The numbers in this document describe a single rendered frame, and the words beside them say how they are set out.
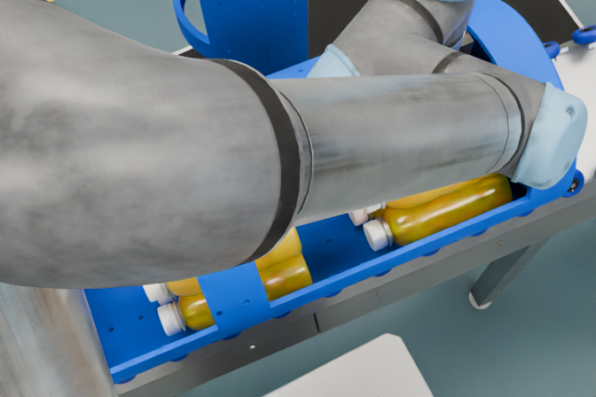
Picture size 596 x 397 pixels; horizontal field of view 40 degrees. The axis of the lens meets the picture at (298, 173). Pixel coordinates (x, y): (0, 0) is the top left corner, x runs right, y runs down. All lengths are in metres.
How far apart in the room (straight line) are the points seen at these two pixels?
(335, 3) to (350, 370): 1.52
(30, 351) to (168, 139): 0.22
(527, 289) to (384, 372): 1.30
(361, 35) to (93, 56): 0.39
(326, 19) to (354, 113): 1.86
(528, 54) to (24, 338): 0.68
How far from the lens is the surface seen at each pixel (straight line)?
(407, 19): 0.68
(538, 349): 2.16
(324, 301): 1.16
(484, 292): 2.00
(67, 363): 0.52
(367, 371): 0.91
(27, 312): 0.48
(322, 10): 2.28
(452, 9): 0.71
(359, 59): 0.66
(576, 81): 1.34
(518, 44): 0.98
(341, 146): 0.39
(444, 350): 2.11
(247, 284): 0.91
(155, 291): 0.98
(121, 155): 0.30
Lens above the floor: 2.05
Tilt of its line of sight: 68 degrees down
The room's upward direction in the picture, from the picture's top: 3 degrees counter-clockwise
